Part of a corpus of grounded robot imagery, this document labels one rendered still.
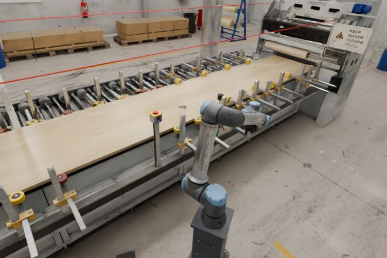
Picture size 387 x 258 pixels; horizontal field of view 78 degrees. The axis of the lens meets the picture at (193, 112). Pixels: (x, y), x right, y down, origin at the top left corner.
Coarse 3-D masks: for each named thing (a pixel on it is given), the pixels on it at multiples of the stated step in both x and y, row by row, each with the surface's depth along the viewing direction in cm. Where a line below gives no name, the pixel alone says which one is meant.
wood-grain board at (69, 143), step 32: (256, 64) 382; (288, 64) 389; (160, 96) 273; (192, 96) 276; (32, 128) 209; (64, 128) 211; (96, 128) 214; (128, 128) 216; (160, 128) 218; (0, 160) 174; (32, 160) 176; (64, 160) 177; (96, 160) 181
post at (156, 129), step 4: (156, 124) 182; (156, 128) 184; (156, 132) 186; (156, 136) 187; (156, 140) 189; (156, 144) 191; (156, 148) 193; (156, 152) 195; (156, 156) 198; (156, 160) 200; (160, 160) 202; (156, 164) 203; (160, 164) 204
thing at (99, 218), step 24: (144, 144) 213; (168, 144) 234; (240, 144) 332; (96, 168) 190; (120, 168) 206; (24, 192) 160; (48, 192) 171; (144, 192) 246; (0, 216) 156; (96, 216) 216; (120, 216) 236; (48, 240) 193
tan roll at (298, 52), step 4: (264, 44) 443; (268, 44) 431; (272, 44) 425; (276, 44) 421; (280, 44) 418; (272, 48) 428; (276, 48) 421; (280, 48) 415; (284, 48) 410; (288, 48) 406; (292, 48) 402; (296, 48) 399; (284, 52) 414; (288, 52) 407; (292, 52) 401; (296, 52) 396; (300, 52) 392; (304, 52) 387; (308, 52) 386; (300, 56) 394; (304, 56) 388; (308, 56) 393; (312, 56) 383; (316, 56) 379
